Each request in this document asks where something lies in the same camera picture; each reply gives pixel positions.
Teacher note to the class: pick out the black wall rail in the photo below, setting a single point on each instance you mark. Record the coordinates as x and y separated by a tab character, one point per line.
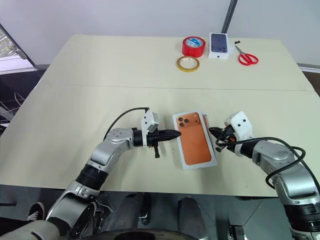
228	15

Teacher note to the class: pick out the white box side edge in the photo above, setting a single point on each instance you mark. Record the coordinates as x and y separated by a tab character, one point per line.
209	126

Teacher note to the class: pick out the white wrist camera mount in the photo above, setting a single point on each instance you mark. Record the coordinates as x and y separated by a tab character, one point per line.
241	125
147	120

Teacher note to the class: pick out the red tape roll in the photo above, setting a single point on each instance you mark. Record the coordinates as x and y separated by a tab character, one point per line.
186	50

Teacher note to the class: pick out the grey window frame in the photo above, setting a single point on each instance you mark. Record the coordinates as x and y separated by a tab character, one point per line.
15	68

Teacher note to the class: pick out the small black object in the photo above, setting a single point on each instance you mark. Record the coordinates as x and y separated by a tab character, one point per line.
237	42

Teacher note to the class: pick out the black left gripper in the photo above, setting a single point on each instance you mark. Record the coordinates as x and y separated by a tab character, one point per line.
153	138

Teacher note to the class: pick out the white box dark phone print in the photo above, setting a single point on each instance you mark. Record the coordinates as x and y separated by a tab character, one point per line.
218	42

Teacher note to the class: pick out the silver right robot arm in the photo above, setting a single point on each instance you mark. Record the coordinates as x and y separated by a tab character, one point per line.
282	160

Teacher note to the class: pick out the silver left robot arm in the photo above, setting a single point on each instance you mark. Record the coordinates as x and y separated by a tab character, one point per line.
105	152

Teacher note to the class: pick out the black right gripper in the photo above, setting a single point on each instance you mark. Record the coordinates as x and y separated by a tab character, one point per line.
228	136

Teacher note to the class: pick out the black sneaker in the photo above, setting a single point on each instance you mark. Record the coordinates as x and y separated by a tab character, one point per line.
36	210

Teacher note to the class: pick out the yellow tape roll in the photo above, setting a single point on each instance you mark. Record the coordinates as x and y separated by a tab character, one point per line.
187	70

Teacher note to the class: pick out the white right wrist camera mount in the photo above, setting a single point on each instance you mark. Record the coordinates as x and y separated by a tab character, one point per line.
241	125

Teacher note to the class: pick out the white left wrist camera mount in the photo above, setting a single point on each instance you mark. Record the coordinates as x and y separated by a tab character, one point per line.
147	120

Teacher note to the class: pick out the orange phone box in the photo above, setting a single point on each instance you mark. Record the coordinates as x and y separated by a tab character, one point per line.
195	142

